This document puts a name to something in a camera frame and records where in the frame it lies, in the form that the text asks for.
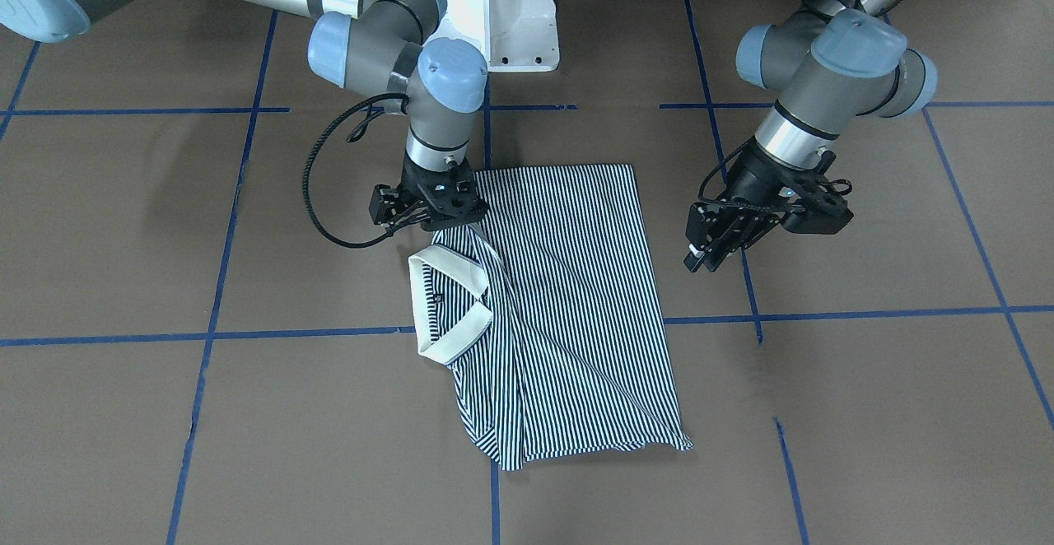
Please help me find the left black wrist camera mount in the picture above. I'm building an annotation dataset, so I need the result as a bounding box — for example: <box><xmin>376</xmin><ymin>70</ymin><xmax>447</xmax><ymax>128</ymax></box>
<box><xmin>777</xmin><ymin>167</ymin><xmax>854</xmax><ymax>235</ymax></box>

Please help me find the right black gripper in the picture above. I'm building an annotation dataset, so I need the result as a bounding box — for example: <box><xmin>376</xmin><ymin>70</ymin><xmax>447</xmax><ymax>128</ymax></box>
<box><xmin>369</xmin><ymin>157</ymin><xmax>479</xmax><ymax>237</ymax></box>

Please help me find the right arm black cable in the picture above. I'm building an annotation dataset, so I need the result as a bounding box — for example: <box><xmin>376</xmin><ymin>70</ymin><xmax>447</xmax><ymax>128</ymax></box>
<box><xmin>301</xmin><ymin>96</ymin><xmax>413</xmax><ymax>249</ymax></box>

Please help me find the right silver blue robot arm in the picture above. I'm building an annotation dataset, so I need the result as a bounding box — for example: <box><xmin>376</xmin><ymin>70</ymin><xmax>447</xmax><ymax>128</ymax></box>
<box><xmin>2</xmin><ymin>0</ymin><xmax>488</xmax><ymax>237</ymax></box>

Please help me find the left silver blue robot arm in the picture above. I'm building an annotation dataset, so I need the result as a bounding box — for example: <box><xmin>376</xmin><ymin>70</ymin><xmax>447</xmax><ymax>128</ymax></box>
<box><xmin>684</xmin><ymin>0</ymin><xmax>939</xmax><ymax>272</ymax></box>

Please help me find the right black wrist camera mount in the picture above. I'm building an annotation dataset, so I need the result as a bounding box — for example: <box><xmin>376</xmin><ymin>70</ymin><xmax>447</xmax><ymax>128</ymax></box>
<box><xmin>414</xmin><ymin>170</ymin><xmax>489</xmax><ymax>232</ymax></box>

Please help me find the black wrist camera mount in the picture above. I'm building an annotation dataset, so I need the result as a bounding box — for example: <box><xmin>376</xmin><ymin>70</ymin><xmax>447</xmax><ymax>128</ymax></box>
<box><xmin>777</xmin><ymin>167</ymin><xmax>854</xmax><ymax>235</ymax></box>
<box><xmin>414</xmin><ymin>170</ymin><xmax>489</xmax><ymax>232</ymax></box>

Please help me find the navy white striped polo shirt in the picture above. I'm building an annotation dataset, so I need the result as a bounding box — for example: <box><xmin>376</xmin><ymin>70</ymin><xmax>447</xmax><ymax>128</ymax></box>
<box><xmin>408</xmin><ymin>166</ymin><xmax>692</xmax><ymax>471</ymax></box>

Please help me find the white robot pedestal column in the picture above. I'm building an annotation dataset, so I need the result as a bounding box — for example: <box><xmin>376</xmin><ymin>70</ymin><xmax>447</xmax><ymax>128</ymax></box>
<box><xmin>434</xmin><ymin>0</ymin><xmax>561</xmax><ymax>72</ymax></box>

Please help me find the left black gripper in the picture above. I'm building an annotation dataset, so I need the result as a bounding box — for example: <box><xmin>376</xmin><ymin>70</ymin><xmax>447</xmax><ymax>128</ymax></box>
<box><xmin>683</xmin><ymin>142</ymin><xmax>804</xmax><ymax>273</ymax></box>

